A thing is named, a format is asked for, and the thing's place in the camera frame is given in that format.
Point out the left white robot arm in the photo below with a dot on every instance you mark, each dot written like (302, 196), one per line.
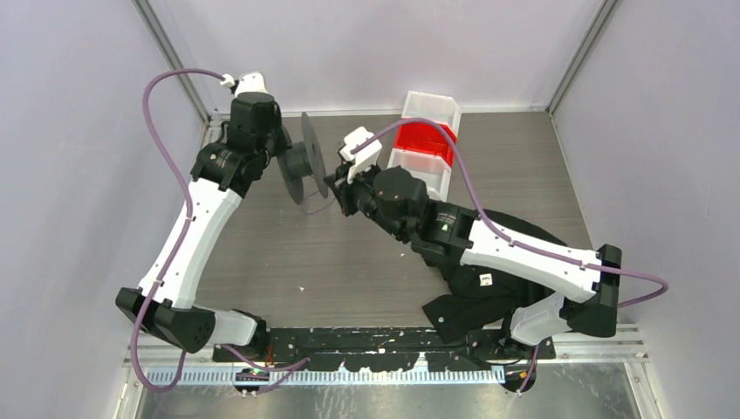
(163, 304)

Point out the dark grey cable spool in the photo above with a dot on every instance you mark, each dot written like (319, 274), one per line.
(302, 160)

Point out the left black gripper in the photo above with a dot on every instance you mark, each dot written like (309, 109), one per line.
(283, 144)

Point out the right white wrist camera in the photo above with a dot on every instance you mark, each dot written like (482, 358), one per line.
(360, 151)

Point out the clear near bin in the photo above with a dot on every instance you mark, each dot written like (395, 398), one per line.
(432, 169)

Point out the slotted cable duct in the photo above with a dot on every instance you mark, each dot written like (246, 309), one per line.
(221, 376)

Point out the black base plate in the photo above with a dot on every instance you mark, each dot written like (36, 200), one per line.
(379, 349)

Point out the black shirt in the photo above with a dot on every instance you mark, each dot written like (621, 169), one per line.
(478, 295)

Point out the clear far bin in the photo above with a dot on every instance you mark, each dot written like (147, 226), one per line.
(439, 108)

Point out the red middle bin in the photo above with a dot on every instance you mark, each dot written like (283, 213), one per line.
(425, 139)

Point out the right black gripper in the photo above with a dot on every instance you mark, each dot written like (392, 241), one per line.
(339, 181)

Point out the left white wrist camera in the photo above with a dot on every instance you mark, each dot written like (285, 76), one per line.
(252, 82)

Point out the clear bin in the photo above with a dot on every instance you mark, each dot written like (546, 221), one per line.
(439, 108)
(432, 169)

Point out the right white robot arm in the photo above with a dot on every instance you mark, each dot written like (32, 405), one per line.
(585, 284)

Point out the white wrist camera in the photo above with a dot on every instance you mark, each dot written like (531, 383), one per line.
(360, 151)
(252, 82)

